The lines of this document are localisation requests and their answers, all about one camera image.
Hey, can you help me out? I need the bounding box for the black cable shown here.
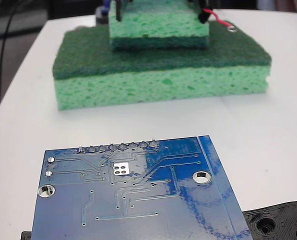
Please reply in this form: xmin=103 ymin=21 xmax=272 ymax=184
xmin=0 ymin=0 xmax=24 ymax=106

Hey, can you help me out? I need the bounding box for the large green scrub sponge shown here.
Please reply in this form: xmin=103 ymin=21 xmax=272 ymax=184
xmin=52 ymin=19 xmax=273 ymax=111

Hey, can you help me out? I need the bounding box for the blue printed circuit board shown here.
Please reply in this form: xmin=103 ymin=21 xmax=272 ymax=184
xmin=31 ymin=134 xmax=254 ymax=240

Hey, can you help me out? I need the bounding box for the red wire with ring terminal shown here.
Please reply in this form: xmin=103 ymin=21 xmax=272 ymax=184
xmin=201 ymin=8 xmax=238 ymax=33

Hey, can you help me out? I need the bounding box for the small green scrub sponge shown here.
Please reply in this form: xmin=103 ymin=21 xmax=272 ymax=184
xmin=107 ymin=0 xmax=211 ymax=51

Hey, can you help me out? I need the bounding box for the black printed plastic bracket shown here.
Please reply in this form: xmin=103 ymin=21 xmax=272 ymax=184
xmin=20 ymin=199 xmax=297 ymax=240

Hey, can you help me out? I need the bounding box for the blue and black gadget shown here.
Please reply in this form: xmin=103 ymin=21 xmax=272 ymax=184
xmin=95 ymin=0 xmax=111 ymax=26

